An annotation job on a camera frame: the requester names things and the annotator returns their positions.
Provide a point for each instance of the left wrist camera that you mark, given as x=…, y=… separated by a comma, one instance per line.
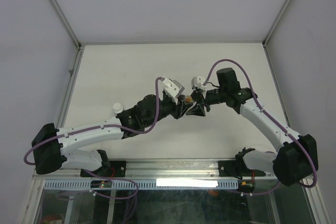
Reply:
x=172, y=88

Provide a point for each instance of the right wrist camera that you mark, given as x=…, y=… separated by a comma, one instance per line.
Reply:
x=198, y=83

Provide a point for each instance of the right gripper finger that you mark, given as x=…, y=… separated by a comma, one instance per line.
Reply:
x=197, y=109
x=196, y=95

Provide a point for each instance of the white capped pill bottle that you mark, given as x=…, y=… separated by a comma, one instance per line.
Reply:
x=117, y=108

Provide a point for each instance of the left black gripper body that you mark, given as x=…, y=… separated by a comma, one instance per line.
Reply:
x=175, y=110

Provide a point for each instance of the aluminium frame post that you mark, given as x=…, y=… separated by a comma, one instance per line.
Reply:
x=280, y=15
x=65, y=23

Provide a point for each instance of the right aluminium frame post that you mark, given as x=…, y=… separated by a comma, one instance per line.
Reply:
x=280, y=15

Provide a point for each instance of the aluminium mounting rail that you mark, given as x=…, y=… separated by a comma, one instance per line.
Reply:
x=141, y=169

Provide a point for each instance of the left aluminium frame post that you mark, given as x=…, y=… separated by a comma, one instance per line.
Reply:
x=65, y=23

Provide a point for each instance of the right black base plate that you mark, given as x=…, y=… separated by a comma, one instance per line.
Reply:
x=233, y=168

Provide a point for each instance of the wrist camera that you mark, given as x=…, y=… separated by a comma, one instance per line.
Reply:
x=198, y=83
x=172, y=88

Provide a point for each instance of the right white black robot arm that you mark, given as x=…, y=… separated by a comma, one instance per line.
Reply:
x=295, y=156

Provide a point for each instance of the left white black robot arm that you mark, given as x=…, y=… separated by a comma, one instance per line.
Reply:
x=55, y=148

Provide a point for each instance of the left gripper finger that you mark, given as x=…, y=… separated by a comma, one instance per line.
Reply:
x=182, y=100
x=184, y=109

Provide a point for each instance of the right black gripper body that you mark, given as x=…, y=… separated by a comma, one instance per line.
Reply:
x=207, y=100

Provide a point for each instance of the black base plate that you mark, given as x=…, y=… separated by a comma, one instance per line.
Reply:
x=117, y=168
x=233, y=168

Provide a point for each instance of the clear bottle with orange pills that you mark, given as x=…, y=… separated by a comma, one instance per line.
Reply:
x=188, y=100

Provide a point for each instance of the white slotted cable duct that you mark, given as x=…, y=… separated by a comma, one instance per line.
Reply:
x=151, y=184

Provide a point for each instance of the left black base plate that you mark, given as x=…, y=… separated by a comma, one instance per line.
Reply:
x=117, y=168

